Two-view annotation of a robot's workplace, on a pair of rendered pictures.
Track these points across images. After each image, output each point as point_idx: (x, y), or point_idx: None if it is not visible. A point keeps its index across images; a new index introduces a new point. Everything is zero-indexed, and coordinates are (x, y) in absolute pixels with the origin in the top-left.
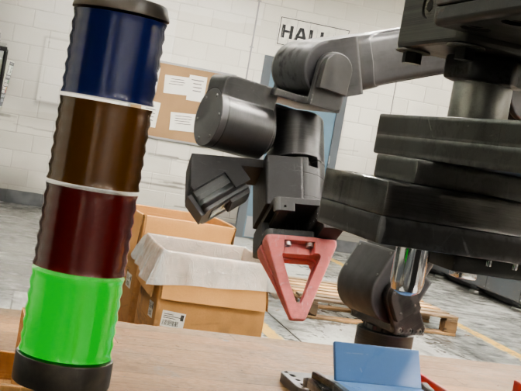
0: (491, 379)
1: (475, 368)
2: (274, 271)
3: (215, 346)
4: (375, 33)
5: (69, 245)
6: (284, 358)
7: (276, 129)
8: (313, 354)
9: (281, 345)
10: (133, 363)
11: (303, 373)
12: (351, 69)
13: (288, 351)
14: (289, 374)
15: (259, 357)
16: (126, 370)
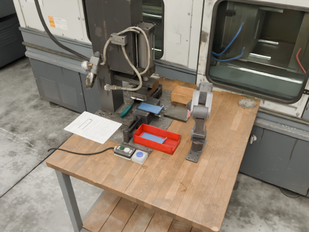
0: (208, 187)
1: (219, 192)
2: None
3: (231, 143)
4: (203, 85)
5: None
6: (223, 151)
7: None
8: (227, 158)
9: (234, 156)
10: (216, 125)
11: (206, 142)
12: (196, 87)
13: (229, 155)
14: (205, 140)
15: (223, 146)
16: (212, 123)
